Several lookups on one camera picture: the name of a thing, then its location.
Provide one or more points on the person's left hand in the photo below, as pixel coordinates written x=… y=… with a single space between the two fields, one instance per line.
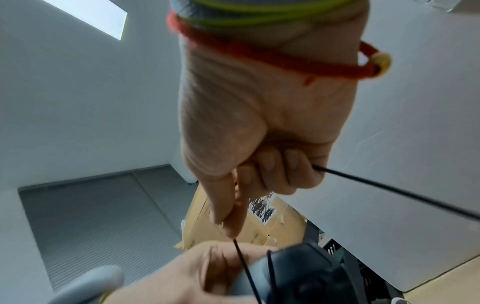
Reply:
x=180 y=276

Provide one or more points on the person's right hand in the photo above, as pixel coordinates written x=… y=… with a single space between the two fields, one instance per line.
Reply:
x=243 y=118

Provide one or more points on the black computer mouse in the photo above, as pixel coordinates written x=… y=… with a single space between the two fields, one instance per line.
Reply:
x=300 y=279

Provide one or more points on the large stamped cardboard box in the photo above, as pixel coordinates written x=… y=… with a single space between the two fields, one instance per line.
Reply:
x=285 y=219

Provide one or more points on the grey right wrist sleeve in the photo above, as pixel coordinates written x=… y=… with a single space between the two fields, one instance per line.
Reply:
x=243 y=9

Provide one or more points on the black stacked tray rack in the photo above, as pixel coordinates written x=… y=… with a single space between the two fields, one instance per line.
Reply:
x=348 y=267

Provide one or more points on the white ceiling light panel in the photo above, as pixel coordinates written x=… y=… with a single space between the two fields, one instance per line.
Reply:
x=90 y=17

